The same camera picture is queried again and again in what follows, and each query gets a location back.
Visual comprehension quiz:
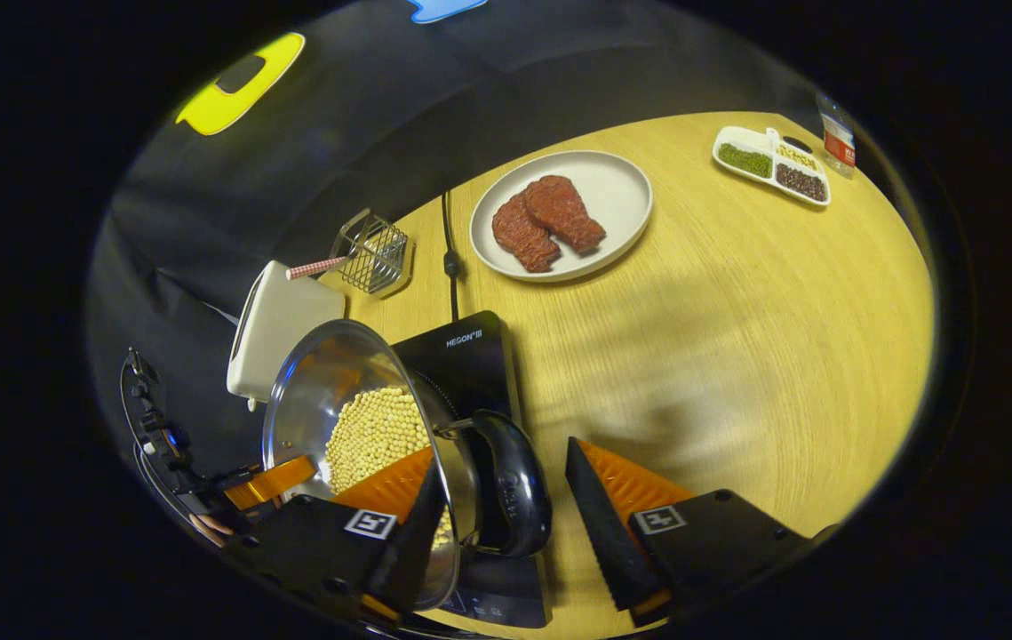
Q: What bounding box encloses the black power cable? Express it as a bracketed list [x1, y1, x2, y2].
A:
[440, 189, 464, 323]

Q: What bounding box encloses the white round plate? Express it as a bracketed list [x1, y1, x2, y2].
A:
[468, 149, 654, 284]

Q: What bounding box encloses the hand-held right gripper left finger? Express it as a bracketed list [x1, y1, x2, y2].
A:
[221, 444, 449, 623]

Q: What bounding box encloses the wire mesh holder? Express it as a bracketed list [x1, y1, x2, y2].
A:
[330, 209, 410, 296]

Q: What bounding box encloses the red meat steak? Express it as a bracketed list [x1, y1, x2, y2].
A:
[523, 175, 608, 256]
[491, 191, 562, 274]

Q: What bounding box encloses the heap of dark red beans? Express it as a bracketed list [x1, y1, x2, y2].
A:
[775, 163, 827, 202]

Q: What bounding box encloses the clear water bottle red label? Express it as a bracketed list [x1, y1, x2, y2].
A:
[817, 92, 858, 179]

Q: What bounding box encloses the pile of soybeans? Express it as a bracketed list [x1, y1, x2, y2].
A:
[323, 387, 455, 548]

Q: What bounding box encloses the heap of green mung beans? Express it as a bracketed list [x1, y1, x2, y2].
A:
[719, 143, 773, 179]

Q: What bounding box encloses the black induction cooktop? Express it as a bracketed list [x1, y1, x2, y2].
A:
[390, 310, 553, 629]

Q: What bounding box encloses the white divided dish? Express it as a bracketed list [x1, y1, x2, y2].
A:
[712, 125, 833, 208]

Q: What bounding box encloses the red striped straw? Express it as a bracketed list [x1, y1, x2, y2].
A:
[286, 256, 354, 280]

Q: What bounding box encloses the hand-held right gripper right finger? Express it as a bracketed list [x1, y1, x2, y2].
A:
[565, 437, 813, 628]

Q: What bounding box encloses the stainless steel pot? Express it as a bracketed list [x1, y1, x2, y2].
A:
[261, 320, 554, 612]

